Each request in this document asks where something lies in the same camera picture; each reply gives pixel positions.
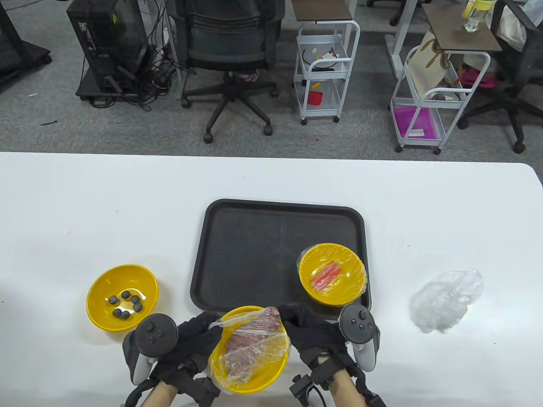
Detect person's right hand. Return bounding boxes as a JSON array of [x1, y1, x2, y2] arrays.
[[278, 302, 359, 378]]

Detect person's left hand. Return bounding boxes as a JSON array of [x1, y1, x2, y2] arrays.
[[151, 312, 223, 386]]

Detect yellow bowl with meat slab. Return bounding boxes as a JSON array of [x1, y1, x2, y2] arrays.
[[207, 306, 292, 395]]

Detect yellow plastic bowl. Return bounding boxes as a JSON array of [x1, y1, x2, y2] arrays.
[[86, 265, 159, 332], [208, 305, 291, 394], [298, 243, 368, 307]]

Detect yellow bowl with red sticks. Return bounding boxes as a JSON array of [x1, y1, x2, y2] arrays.
[[296, 243, 369, 307]]

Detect clear plastic food cover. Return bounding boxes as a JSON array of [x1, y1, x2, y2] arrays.
[[409, 269, 485, 334]]

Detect person's left forearm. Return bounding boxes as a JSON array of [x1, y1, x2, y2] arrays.
[[140, 379, 181, 407]]

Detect person's right forearm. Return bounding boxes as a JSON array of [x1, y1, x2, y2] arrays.
[[329, 373, 369, 407]]

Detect grey white handheld controller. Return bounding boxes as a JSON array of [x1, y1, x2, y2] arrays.
[[339, 304, 381, 373], [122, 313, 179, 385]]

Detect red white crab stick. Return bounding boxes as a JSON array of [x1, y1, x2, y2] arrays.
[[312, 262, 340, 282], [314, 268, 342, 291]]

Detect brown red steak piece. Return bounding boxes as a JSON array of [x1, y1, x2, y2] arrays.
[[224, 307, 285, 382]]

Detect group of dark grey balls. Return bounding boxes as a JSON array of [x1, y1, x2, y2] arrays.
[[106, 290, 147, 319]]

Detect black plastic tray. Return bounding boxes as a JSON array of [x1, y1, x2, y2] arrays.
[[190, 198, 372, 326]]

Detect purple tray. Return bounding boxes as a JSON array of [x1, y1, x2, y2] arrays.
[[391, 106, 444, 140]]

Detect black platform base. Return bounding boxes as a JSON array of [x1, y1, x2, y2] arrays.
[[76, 68, 143, 102]]

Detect white utility cart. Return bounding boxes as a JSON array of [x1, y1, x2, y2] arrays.
[[389, 45, 491, 154], [294, 19, 361, 125]]

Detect beige tote bag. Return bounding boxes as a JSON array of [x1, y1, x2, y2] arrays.
[[406, 31, 462, 97]]

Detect white desk leg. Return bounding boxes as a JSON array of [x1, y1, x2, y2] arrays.
[[385, 0, 421, 80]]

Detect black mesh office chair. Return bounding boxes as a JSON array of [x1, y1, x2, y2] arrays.
[[168, 0, 285, 144], [457, 0, 543, 154]]

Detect black computer tower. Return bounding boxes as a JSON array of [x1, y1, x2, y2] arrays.
[[67, 0, 150, 92]]

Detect brown side table top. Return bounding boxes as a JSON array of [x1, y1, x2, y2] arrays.
[[291, 0, 353, 22], [422, 2, 503, 53]]

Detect black chair base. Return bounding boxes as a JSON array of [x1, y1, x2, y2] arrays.
[[367, 0, 408, 26]]

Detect black stand base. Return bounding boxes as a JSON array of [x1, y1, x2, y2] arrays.
[[0, 0, 52, 92]]

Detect clear bottle with yellow lid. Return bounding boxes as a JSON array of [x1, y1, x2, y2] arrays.
[[462, 0, 495, 33]]

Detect tangle of black cables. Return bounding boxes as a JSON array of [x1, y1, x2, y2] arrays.
[[136, 0, 198, 111]]

